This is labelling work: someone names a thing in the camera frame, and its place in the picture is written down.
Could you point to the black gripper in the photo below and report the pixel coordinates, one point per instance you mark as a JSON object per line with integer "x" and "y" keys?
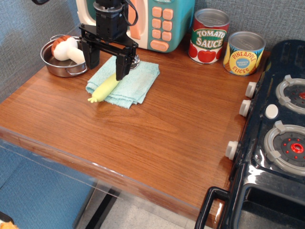
{"x": 104, "y": 25}

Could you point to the yellow handled metal spoon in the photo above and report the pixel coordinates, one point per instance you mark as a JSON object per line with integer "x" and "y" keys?
{"x": 104, "y": 81}

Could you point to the light blue folded cloth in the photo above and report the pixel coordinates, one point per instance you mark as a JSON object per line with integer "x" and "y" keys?
{"x": 132, "y": 89}

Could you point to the small steel pot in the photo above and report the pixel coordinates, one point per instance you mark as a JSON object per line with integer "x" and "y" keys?
{"x": 66, "y": 68}

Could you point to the plush mushroom toy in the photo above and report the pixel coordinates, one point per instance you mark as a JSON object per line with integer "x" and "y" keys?
{"x": 66, "y": 47}

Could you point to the teal toy microwave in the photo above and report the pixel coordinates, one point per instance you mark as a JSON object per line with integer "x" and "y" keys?
{"x": 158, "y": 25}

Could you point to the tomato sauce can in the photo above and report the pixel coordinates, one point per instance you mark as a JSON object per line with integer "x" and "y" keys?
{"x": 210, "y": 27}

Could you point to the pineapple slices can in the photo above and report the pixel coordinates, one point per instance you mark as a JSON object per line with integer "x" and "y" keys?
{"x": 244, "y": 52}

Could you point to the metal table leg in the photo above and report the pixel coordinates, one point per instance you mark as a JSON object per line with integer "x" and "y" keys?
{"x": 96, "y": 208}

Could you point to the clear acrylic table guard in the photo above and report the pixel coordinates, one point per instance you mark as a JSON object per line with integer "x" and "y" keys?
{"x": 45, "y": 187}

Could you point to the white stove knob middle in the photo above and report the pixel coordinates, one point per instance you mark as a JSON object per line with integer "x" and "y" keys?
{"x": 244, "y": 108}

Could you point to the white stove knob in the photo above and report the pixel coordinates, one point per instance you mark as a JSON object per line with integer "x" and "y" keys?
{"x": 244, "y": 108}
{"x": 231, "y": 149}
{"x": 250, "y": 89}

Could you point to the white stove knob top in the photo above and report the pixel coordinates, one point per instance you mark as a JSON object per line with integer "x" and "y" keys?
{"x": 250, "y": 89}

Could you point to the white stove knob bottom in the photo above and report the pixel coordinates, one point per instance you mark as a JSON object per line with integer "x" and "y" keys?
{"x": 231, "y": 149}

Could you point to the orange plush object corner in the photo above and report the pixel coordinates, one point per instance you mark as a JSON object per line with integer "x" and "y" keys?
{"x": 8, "y": 225}

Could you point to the black toy stove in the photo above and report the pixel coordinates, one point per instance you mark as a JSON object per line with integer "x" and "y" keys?
{"x": 267, "y": 180}

